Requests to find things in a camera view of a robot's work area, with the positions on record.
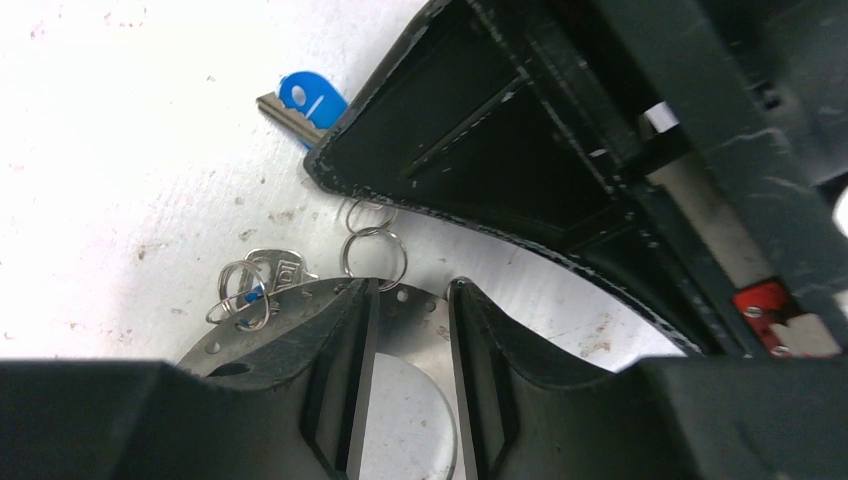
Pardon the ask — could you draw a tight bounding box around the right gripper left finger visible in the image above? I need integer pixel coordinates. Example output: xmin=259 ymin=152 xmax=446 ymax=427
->
xmin=1 ymin=279 xmax=379 ymax=479

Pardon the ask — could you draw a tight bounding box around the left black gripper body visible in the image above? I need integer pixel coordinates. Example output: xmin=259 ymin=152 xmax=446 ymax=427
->
xmin=582 ymin=1 xmax=847 ymax=357

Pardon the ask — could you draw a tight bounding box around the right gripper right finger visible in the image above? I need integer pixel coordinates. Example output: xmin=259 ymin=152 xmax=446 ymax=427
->
xmin=447 ymin=278 xmax=847 ymax=479

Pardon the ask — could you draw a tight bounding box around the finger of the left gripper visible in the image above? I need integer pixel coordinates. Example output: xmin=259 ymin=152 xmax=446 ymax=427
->
xmin=304 ymin=1 xmax=742 ymax=355

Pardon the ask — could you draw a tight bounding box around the round metal keyring disc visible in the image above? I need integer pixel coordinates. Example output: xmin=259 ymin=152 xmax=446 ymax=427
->
xmin=176 ymin=198 xmax=460 ymax=480

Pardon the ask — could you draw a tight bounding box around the blue capped key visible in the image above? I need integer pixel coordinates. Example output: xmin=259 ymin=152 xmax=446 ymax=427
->
xmin=220 ymin=249 xmax=319 ymax=313
xmin=256 ymin=71 xmax=348 ymax=149

